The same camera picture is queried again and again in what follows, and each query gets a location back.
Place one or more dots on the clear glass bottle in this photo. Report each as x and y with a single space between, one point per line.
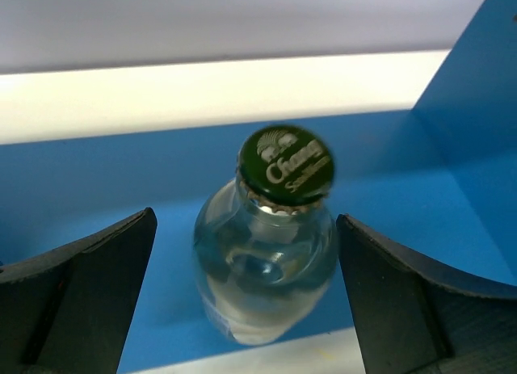
265 245

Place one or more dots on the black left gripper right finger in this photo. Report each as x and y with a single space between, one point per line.
414 314

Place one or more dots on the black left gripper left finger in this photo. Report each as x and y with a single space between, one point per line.
69 310

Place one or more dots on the blue and yellow shelf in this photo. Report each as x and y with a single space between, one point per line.
431 167

